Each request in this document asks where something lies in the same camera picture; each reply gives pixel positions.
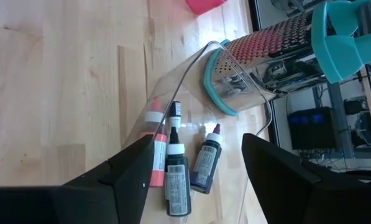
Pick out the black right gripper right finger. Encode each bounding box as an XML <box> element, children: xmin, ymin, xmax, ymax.
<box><xmin>242</xmin><ymin>133</ymin><xmax>365</xmax><ymax>224</ymax></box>

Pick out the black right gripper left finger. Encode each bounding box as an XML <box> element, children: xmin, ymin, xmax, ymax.
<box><xmin>53</xmin><ymin>134</ymin><xmax>155</xmax><ymax>224</ymax></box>

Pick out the red-labelled food colouring bottle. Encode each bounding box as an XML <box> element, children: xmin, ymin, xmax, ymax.
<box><xmin>140</xmin><ymin>98</ymin><xmax>168</xmax><ymax>188</ymax></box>

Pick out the black-capped food colouring bottle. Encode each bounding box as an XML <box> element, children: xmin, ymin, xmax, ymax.
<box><xmin>163</xmin><ymin>126</ymin><xmax>192</xmax><ymax>218</ymax></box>

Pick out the purple-capped food colouring bottle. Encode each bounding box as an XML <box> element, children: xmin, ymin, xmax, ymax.
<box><xmin>190</xmin><ymin>123</ymin><xmax>223</xmax><ymax>195</ymax></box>

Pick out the small dark white-capped bottle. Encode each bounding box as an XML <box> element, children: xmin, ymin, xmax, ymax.
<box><xmin>168</xmin><ymin>101</ymin><xmax>183</xmax><ymax>129</ymax></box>

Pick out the clear plastic bin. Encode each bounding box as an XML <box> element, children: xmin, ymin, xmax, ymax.
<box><xmin>122</xmin><ymin>40</ymin><xmax>273</xmax><ymax>224</ymax></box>

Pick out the black computer with blue lights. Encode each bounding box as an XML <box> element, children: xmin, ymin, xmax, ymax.
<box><xmin>286</xmin><ymin>106</ymin><xmax>337</xmax><ymax>151</ymax></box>

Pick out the grey metal table leg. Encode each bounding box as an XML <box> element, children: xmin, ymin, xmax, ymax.
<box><xmin>326</xmin><ymin>82</ymin><xmax>354</xmax><ymax>159</ymax></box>

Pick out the pink plastic bin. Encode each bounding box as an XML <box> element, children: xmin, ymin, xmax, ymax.
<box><xmin>185</xmin><ymin>0</ymin><xmax>229</xmax><ymax>16</ymax></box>

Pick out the box grater with teal handle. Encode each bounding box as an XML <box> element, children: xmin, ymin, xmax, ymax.
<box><xmin>203</xmin><ymin>0</ymin><xmax>371</xmax><ymax>118</ymax></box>

